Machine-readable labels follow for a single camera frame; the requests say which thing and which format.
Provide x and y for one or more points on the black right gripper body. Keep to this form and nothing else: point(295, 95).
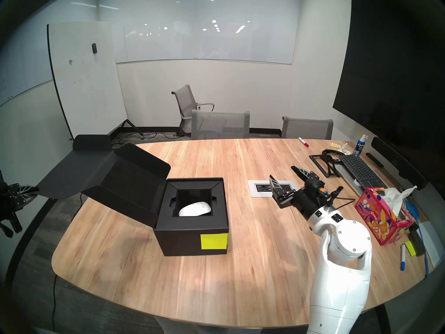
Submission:
point(306, 200)

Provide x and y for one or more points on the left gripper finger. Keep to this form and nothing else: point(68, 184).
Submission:
point(21, 198)
point(24, 189)

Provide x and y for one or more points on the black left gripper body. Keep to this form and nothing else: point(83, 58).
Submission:
point(8, 201)

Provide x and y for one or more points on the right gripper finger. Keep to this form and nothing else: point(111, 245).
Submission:
point(281, 192)
point(307, 175)

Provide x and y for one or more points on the white computer mouse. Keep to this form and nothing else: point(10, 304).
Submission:
point(194, 208)

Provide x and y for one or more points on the black cardboard box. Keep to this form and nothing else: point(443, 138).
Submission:
point(194, 239)

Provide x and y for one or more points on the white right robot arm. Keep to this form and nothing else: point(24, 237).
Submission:
point(340, 267)

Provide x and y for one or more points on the red floral tissue box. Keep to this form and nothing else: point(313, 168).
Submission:
point(379, 218)

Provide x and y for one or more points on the silver table power outlet panel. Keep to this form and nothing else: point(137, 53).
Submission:
point(260, 189)

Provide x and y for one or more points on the black folding laptop stand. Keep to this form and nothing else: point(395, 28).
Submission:
point(329, 164)

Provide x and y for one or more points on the red capped whiteboard marker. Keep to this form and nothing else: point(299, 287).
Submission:
point(303, 142)

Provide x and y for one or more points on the small yellow white blocks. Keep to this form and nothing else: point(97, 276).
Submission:
point(335, 144)

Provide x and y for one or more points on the crumpled white tissue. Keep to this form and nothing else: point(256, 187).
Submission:
point(345, 148)

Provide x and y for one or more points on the grey mesh office chair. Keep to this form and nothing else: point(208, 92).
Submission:
point(220, 124)
point(307, 128)

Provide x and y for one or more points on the black keyboard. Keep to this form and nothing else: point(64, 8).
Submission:
point(359, 169)

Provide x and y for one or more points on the whiteboard cleaner spray bottle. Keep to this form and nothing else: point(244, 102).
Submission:
point(359, 149)

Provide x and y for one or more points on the large neon yellow sticky sheet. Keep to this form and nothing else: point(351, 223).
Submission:
point(213, 241)

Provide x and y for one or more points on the white tissue sheet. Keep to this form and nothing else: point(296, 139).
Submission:
point(394, 197)

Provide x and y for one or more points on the black video conference bar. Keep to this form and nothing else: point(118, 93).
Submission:
point(399, 162)

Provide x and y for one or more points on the blue capped whiteboard marker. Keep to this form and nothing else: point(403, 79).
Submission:
point(403, 256)

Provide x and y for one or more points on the mobile whiteboard on stand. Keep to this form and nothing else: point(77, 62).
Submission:
point(87, 93)

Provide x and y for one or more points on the yellow sticky note pad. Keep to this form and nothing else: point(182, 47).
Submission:
point(410, 248)

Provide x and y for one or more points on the black felt board eraser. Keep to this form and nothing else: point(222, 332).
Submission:
point(417, 243)

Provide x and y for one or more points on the grey office chair with armrests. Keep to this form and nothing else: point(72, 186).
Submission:
point(184, 100)

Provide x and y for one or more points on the white paper sheet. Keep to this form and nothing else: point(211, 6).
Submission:
point(433, 243)

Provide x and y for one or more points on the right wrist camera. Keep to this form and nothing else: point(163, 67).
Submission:
point(321, 190)

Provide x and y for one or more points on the large black wall screen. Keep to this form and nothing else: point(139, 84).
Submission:
point(389, 76)

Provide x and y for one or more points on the large wall glass whiteboard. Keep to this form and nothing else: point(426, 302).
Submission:
point(208, 41)

